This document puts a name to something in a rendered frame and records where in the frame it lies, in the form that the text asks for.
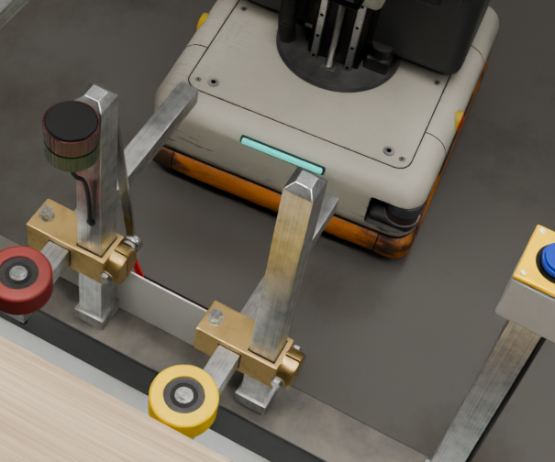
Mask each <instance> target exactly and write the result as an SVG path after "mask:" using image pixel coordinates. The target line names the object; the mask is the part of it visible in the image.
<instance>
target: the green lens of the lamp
mask: <svg viewBox="0 0 555 462"><path fill-rule="evenodd" d="M43 143H44V154H45V158H46V160H47V161H48V163H49V164H50V165H51V166H53V167H54V168H56V169H58V170H60V171H67V172H77V171H84V170H87V169H89V168H90V167H92V166H93V165H94V164H95V163H96V162H97V161H98V159H99V156H100V151H101V137H100V141H99V143H98V145H97V147H96V148H95V149H94V150H93V151H91V152H90V153H88V154H86V155H84V156H81V157H78V158H66V157H63V156H60V155H58V154H56V153H54V152H52V151H51V150H50V149H49V148H48V147H47V146H46V144H45V142H44V139H43Z"/></svg>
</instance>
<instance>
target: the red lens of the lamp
mask: <svg viewBox="0 0 555 462"><path fill-rule="evenodd" d="M66 102H76V103H81V104H84V105H87V106H89V107H91V106H90V105H88V104H86V103H83V102H80V101H63V102H59V103H57V104H54V105H53V106H51V107H50V108H49V109H48V110H47V111H46V112H45V114H44V116H43V118H42V128H43V139H44V142H45V144H46V146H47V147H48V148H49V149H50V150H51V151H52V152H54V153H56V154H58V155H60V156H63V157H69V158H75V157H81V156H83V155H86V154H88V153H90V152H91V151H93V150H94V149H95V148H96V147H97V145H98V143H99V141H100V137H101V122H100V117H99V114H98V113H97V112H96V110H95V109H94V108H92V107H91V108H92V109H93V111H94V113H95V114H96V115H97V117H98V119H97V125H98V127H97V129H96V131H95V132H94V133H93V134H92V135H91V136H90V137H89V138H85V139H83V140H81V141H77V142H74V141H73V142H64V141H62V140H59V139H57V138H55V137H54V136H53V135H52V134H50V132H49V131H48V130H46V129H47V128H46V125H45V124H44V123H45V122H44V121H45V119H46V118H45V117H46V116H47V113H48V112H49V111H50V110H51V108H53V107H54V106H56V105H58V104H62V103H66Z"/></svg>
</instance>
